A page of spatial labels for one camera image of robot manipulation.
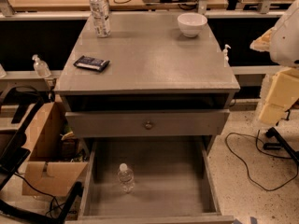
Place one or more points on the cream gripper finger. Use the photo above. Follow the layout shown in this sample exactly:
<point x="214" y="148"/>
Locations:
<point x="283" y="94"/>
<point x="265" y="42"/>

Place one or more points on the small clear water bottle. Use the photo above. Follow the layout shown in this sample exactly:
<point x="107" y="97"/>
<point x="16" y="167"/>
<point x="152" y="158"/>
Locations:
<point x="126" y="178"/>

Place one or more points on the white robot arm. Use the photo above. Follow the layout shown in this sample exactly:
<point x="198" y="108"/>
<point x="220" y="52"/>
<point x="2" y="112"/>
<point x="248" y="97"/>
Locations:
<point x="282" y="43"/>

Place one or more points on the small white pump bottle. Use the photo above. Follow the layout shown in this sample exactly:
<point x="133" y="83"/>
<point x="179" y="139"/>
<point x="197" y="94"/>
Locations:
<point x="225" y="55"/>

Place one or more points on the grey wooden drawer cabinet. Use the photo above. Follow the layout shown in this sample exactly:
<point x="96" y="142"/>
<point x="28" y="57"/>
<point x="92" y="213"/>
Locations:
<point x="153" y="67"/>

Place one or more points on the grey top drawer with knob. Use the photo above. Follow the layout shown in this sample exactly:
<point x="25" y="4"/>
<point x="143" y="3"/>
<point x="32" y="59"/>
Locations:
<point x="138" y="124"/>

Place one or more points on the open middle drawer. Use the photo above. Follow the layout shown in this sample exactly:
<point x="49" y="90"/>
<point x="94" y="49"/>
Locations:
<point x="173" y="184"/>

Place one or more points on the tall labelled plastic bottle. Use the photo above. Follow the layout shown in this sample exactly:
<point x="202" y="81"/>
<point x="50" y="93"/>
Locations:
<point x="100" y="14"/>

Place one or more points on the clear sanitizer pump bottle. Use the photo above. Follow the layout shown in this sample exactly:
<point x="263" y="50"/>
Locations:
<point x="41" y="67"/>

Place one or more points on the black stand leg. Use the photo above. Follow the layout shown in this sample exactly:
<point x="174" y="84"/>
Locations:
<point x="281" y="143"/>

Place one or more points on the white ceramic bowl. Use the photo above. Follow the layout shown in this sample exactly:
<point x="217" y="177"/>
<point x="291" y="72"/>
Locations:
<point x="191" y="24"/>

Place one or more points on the brown cardboard box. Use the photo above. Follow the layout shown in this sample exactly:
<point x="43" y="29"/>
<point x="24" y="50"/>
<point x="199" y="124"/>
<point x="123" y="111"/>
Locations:
<point x="46" y="170"/>

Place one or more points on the black chair frame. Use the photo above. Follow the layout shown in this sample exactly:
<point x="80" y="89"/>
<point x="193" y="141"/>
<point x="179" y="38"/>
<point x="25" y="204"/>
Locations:
<point x="12" y="156"/>

